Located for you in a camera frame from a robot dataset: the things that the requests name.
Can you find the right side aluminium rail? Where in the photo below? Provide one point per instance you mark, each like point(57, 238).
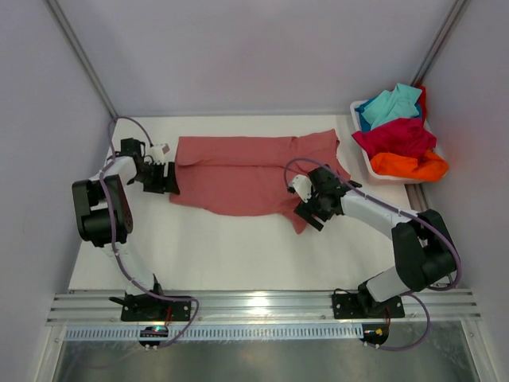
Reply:
point(418, 202)

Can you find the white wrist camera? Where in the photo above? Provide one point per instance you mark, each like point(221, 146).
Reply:
point(158, 154)
point(302, 186)

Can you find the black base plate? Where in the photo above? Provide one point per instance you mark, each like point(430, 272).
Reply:
point(143, 308)
point(355, 305)

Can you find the orange t shirt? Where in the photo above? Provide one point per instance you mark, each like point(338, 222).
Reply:
point(429, 167)

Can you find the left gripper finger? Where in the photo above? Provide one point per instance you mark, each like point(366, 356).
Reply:
point(171, 185)
point(154, 188)

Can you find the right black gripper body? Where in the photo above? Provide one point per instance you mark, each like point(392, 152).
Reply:
point(316, 201)

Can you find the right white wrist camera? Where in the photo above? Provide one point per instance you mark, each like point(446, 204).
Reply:
point(302, 186)

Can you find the slotted grey cable duct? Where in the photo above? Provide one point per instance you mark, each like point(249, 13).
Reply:
point(230, 332)

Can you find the corner aluminium post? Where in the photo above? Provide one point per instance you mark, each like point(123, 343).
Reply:
point(445, 31)
point(70, 35)

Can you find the left corner aluminium post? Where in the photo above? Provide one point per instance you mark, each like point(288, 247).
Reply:
point(70, 35)

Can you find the left black controller board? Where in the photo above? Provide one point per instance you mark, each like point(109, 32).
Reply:
point(153, 335)

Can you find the white plastic bin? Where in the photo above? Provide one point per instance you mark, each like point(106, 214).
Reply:
point(373, 177)

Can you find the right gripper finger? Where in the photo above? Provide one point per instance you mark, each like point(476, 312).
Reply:
point(303, 211)
point(315, 223)

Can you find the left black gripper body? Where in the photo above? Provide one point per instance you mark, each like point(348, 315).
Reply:
point(153, 174)

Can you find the teal t shirt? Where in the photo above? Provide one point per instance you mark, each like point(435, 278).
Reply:
point(402, 102)

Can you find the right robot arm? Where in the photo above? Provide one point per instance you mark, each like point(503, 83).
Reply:
point(423, 250)

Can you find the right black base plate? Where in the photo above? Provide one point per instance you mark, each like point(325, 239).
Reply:
point(355, 305)

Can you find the aluminium front rail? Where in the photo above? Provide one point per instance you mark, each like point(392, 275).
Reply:
point(93, 307)

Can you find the aluminium rail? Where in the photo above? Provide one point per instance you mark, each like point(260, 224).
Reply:
point(418, 202)
point(93, 307)

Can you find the right black controller board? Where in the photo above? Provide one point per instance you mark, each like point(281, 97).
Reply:
point(374, 334)

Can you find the red t shirt in bin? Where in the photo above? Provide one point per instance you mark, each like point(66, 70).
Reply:
point(421, 103)

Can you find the salmon pink t shirt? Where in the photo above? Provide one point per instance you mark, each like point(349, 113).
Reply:
point(247, 176)

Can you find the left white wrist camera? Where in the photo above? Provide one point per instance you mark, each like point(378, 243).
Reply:
point(158, 154)

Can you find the right corner aluminium post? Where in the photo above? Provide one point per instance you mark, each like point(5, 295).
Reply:
point(445, 31)

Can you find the black controller board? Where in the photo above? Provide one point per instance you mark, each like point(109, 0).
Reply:
point(153, 335)
point(374, 334)

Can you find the crimson red t shirt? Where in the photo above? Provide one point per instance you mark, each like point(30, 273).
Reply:
point(403, 137)

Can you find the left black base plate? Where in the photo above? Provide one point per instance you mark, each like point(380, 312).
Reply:
point(143, 308)

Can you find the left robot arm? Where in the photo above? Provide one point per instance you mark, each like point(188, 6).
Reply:
point(104, 218)

